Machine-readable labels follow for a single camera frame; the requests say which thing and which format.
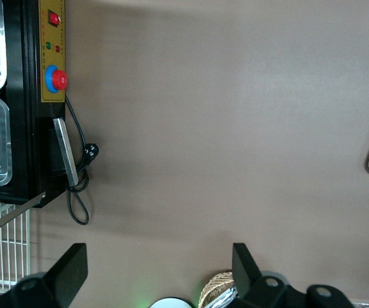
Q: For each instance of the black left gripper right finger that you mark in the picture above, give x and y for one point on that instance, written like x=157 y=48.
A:
x=245 y=272

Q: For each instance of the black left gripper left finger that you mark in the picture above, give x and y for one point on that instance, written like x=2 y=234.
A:
x=65 y=276

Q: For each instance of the light wicker foil tray basket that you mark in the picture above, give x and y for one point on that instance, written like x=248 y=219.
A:
x=213 y=285

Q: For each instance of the black sealing machine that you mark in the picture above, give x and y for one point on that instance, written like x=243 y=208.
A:
x=20 y=96

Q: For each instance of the red rocker switch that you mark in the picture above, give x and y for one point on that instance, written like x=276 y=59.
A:
x=54 y=18

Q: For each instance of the red emergency stop button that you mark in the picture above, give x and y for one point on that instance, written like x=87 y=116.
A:
x=57 y=79

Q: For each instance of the thin grey metal strip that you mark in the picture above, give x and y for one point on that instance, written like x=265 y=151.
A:
x=11 y=215

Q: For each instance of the aluminium foil tray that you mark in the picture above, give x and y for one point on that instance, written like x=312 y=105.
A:
x=224 y=298

